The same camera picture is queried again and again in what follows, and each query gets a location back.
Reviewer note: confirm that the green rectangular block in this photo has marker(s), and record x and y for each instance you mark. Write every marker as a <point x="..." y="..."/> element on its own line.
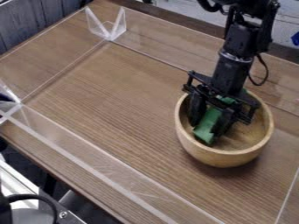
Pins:
<point x="201" y="131"/>

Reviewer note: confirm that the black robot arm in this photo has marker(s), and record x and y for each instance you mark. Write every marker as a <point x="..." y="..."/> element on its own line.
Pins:
<point x="248" y="27"/>

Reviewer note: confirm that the blue object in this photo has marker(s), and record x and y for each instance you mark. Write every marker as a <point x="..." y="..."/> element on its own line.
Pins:
<point x="295" y="39"/>

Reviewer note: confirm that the clear acrylic front barrier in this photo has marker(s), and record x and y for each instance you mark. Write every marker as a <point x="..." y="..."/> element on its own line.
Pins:
<point x="116" y="187"/>

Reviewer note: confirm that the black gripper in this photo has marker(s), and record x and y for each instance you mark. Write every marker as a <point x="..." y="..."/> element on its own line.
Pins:
<point x="225" y="83"/>

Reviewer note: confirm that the grey metal bracket with screw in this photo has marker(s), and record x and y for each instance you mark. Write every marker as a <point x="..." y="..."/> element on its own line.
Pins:
<point x="65" y="216"/>

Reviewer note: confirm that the clear acrylic corner bracket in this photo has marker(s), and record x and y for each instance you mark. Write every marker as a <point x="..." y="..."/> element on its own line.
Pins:
<point x="107" y="30"/>

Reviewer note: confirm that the brown wooden bowl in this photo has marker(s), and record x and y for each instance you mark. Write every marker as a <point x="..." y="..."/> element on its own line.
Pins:
<point x="239" y="146"/>

